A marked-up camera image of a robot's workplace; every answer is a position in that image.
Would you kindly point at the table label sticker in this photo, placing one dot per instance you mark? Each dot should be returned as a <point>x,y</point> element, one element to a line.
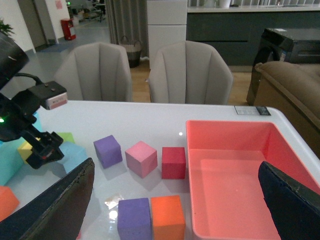
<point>252,110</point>

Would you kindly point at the woven basket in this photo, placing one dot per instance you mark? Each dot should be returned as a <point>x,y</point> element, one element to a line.
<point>133,49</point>

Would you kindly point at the yellow foam block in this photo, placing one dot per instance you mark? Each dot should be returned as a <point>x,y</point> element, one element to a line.
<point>25,150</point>

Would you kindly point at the red cabinet box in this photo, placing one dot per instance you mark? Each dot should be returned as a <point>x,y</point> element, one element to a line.
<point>68,29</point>

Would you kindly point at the pink foam block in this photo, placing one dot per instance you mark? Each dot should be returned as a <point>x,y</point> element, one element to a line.
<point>141,159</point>

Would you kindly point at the purple foam block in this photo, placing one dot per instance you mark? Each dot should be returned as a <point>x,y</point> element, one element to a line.
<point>108,151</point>
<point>134,219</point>

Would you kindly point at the dark red foam block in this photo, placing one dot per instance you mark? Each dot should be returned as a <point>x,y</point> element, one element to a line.
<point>173,163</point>

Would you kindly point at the white potted plant right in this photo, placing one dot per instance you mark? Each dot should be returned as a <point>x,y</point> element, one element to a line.
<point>224,4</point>

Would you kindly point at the teal plastic bin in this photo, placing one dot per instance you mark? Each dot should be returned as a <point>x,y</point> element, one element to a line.
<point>10,159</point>

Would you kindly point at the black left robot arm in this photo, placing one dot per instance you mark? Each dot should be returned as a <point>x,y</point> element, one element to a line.
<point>12,60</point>

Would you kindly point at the grey right armchair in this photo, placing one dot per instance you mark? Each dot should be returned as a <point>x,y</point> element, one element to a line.
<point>190,72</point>

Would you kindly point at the orange foam block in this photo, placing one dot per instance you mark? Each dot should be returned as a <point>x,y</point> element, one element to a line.
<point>8,202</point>
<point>168,219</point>

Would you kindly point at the salmon plastic bin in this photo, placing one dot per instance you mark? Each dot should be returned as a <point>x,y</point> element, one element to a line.
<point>224,157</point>

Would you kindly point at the grey left armchair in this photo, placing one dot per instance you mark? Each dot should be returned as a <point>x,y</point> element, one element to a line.
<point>96,72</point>

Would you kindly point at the light blue foam block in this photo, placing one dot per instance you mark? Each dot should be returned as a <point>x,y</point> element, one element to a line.
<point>74,155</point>

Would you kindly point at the grey curtain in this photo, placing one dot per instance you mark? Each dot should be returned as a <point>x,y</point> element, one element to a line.
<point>128,18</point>

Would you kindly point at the white drawer cabinet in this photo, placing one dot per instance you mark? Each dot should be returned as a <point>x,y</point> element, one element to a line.
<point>166,24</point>

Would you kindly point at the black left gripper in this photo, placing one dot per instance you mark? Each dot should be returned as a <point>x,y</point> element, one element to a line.
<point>16,121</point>

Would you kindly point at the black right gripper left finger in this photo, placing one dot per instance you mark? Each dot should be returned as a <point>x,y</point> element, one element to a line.
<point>57,213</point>

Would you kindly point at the brown sofa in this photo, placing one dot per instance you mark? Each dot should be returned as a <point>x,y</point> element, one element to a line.
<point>294,91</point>

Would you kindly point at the grey armchair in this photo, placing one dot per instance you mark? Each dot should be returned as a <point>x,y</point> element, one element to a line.
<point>96,72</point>
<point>190,72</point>

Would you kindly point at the green foam block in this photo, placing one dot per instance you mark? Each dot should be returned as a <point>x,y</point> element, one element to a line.
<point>67,136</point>

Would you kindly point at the dark grey counter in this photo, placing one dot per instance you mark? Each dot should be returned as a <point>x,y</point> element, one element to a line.
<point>236,32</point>

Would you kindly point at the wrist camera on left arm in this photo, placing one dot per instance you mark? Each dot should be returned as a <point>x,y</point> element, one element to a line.
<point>51,95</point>

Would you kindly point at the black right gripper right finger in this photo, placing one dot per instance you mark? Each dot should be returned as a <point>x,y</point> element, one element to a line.
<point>294,208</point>

